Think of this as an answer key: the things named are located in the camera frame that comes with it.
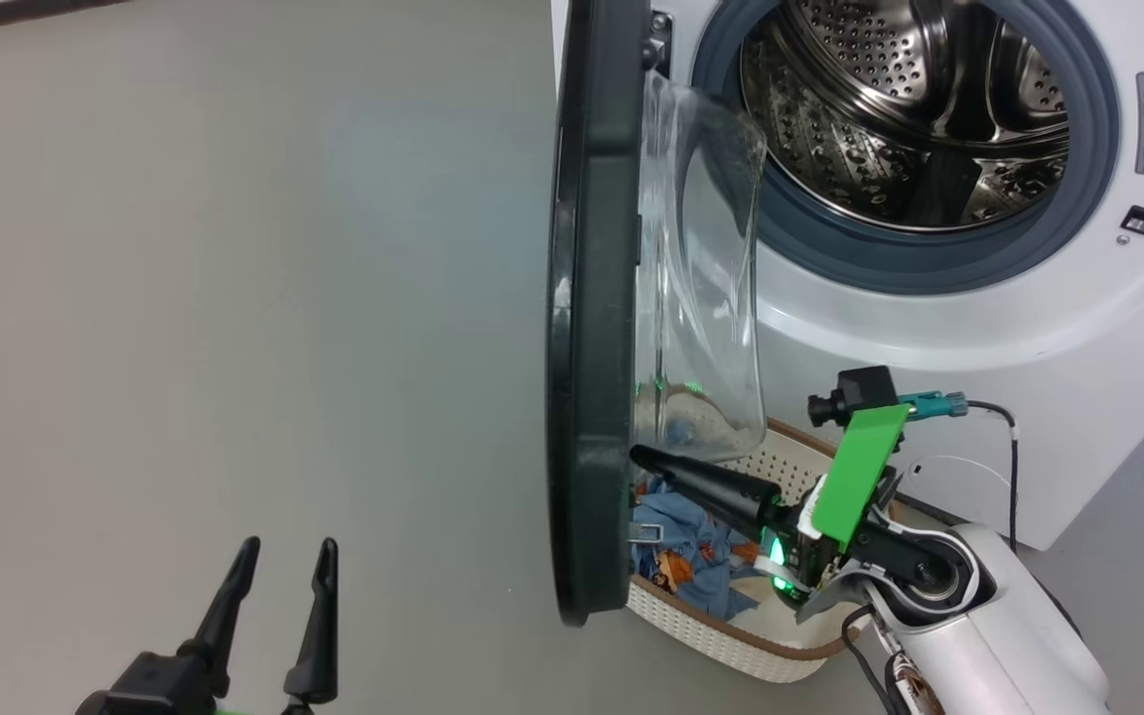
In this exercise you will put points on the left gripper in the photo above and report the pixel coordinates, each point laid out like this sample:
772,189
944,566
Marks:
155,690

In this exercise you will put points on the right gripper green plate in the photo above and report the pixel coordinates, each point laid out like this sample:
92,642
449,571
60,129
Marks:
855,477

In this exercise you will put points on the blue cartoon print garment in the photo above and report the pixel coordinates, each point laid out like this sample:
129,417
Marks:
679,434
691,541

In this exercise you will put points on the dark round glass washer door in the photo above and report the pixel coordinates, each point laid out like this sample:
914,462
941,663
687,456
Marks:
592,298

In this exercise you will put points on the grey rubber door gasket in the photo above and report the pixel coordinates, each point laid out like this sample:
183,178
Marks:
929,260

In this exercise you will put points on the white front-load washing machine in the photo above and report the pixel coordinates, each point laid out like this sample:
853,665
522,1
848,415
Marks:
1029,328

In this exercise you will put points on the stainless steel washing machine drum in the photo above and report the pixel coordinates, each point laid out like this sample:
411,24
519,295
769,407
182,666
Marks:
830,129

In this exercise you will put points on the cream perforated laundry basket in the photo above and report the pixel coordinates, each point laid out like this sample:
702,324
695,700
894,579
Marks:
721,645

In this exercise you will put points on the round white filter cover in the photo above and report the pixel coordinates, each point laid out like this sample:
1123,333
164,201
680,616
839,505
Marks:
969,482

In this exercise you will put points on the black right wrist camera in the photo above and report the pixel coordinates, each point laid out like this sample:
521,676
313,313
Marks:
865,387

